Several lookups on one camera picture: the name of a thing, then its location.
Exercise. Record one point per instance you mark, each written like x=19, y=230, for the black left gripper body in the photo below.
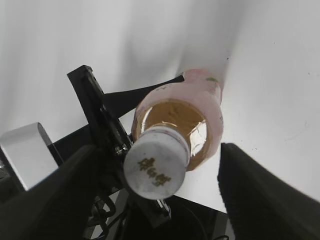
x=104, y=130

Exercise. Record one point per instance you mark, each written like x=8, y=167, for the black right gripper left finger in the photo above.
x=58, y=208

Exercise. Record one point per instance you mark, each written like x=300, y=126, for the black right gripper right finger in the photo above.
x=259, y=205

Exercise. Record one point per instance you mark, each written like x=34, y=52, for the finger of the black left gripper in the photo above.
x=120, y=103

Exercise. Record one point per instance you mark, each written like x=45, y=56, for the white bottle cap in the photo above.
x=156, y=164

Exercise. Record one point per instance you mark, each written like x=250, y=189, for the peach oolong tea bottle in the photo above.
x=191, y=107

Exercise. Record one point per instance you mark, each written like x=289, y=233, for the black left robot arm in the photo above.
x=118, y=213

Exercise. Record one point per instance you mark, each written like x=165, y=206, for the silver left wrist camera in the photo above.
x=29, y=155

